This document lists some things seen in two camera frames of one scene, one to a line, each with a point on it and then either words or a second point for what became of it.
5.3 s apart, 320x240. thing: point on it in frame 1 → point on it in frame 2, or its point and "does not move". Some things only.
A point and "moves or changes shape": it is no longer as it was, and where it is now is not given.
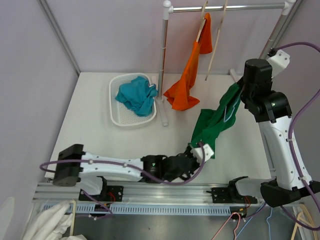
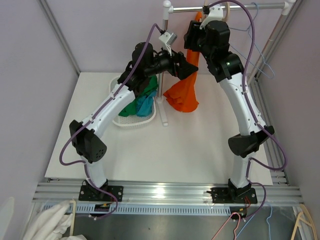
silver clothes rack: x=289 y=6 does not move
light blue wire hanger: x=224 y=119 → x=248 y=30
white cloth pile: x=51 y=224 does not move
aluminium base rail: x=176 y=198 does not move
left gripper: x=196 y=164 → x=184 y=69
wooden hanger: x=216 y=42 moves or changes shape
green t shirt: x=210 y=122 → x=151 y=85
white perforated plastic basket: x=121 y=115 does not move
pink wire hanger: x=235 y=229 does not move
